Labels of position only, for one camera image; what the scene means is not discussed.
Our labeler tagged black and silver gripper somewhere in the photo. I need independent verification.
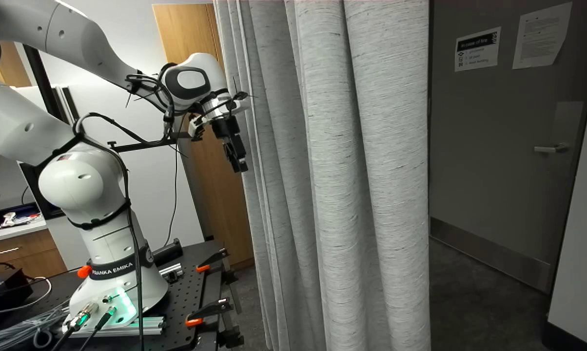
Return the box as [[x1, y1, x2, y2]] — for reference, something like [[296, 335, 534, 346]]
[[202, 89, 247, 171]]

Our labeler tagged light grey fabric curtain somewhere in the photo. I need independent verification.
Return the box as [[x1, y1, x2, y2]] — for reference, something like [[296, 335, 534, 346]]
[[212, 0, 431, 351]]

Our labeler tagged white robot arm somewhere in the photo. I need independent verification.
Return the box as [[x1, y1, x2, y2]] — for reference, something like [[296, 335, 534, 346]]
[[0, 0, 243, 313]]

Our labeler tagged wooden door panel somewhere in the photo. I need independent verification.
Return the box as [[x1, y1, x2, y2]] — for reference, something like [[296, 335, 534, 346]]
[[152, 0, 253, 268]]

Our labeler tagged black perforated robot table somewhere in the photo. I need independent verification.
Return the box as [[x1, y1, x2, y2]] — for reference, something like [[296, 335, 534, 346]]
[[0, 241, 243, 351]]

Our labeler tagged wooden drawer cabinet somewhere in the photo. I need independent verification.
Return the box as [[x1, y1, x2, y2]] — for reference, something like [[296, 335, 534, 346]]
[[0, 229, 66, 276]]

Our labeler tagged black header paper sign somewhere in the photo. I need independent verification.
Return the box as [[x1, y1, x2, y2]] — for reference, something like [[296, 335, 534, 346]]
[[454, 26, 501, 71]]

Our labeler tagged grey door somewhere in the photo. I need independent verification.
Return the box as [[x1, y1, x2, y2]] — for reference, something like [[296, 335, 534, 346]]
[[429, 0, 587, 292]]

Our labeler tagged white paper notice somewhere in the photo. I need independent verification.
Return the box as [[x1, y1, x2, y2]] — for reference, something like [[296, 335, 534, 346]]
[[512, 1, 573, 69]]

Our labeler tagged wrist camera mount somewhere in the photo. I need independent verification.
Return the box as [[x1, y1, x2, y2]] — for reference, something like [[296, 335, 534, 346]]
[[171, 112, 202, 140]]

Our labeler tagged orange handled clamp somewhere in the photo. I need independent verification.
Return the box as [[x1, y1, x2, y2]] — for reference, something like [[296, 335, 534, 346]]
[[195, 247, 228, 274], [183, 297, 232, 329]]

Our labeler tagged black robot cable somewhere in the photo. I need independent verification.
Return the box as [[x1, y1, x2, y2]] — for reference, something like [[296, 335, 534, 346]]
[[74, 110, 183, 351]]

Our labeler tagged metal door handle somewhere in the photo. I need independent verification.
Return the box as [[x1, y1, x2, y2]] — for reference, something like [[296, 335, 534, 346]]
[[532, 141, 569, 155]]

